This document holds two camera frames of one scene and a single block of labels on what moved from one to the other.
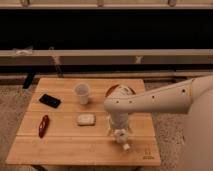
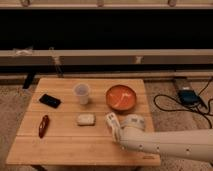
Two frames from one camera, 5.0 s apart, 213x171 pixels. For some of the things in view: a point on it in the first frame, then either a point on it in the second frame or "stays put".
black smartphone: (50, 100) stays put
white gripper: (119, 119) to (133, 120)
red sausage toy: (44, 125) stays put
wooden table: (66, 124) stays put
